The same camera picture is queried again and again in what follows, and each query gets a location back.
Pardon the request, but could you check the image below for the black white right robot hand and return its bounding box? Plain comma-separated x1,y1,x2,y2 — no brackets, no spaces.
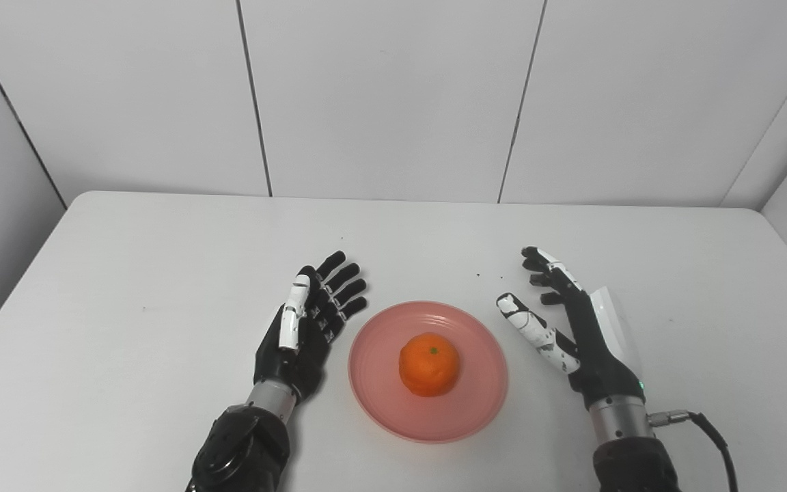
496,246,646,413

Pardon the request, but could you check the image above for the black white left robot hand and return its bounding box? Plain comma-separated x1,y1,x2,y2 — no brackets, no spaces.
253,250,369,405

